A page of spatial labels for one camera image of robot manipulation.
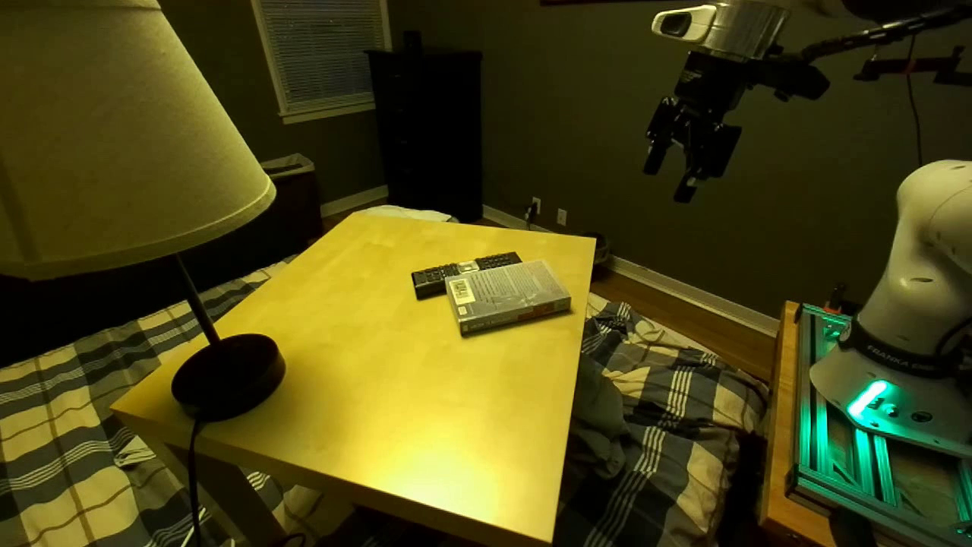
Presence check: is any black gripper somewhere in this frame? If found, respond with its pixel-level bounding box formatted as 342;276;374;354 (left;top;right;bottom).
639;48;832;208

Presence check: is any thick paperback book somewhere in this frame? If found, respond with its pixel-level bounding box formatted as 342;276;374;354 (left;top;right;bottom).
444;260;577;341

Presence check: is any black remote control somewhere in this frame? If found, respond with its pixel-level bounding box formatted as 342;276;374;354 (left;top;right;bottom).
406;248;526;303

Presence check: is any plaid duvet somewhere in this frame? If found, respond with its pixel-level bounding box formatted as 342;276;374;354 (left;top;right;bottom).
0;257;774;547

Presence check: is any white pillow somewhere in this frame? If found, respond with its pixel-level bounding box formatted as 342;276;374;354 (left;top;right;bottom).
355;201;458;224

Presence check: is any wooden platform board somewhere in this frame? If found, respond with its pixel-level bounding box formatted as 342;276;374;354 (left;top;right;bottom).
756;298;843;547

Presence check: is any light wooden side table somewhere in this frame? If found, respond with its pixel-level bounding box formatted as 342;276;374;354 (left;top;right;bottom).
108;210;602;547

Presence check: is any white framed window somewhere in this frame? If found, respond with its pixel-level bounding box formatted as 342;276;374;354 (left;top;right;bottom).
250;0;393;129

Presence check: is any table lamp with cream shade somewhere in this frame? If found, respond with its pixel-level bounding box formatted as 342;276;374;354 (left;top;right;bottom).
0;0;288;426

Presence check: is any black lamp cable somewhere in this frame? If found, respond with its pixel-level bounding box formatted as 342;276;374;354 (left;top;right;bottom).
183;415;207;547

